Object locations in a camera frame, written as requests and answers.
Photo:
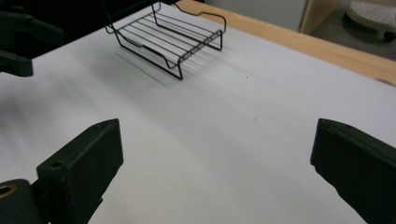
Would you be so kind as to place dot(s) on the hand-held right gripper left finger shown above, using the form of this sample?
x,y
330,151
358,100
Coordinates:
x,y
84,165

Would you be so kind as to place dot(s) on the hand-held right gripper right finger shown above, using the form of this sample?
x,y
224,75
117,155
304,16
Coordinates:
x,y
358,168

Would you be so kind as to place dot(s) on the black curtain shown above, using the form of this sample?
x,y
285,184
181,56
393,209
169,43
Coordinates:
x,y
81,15

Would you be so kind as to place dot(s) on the light wooden desk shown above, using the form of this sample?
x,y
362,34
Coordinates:
x,y
317,15

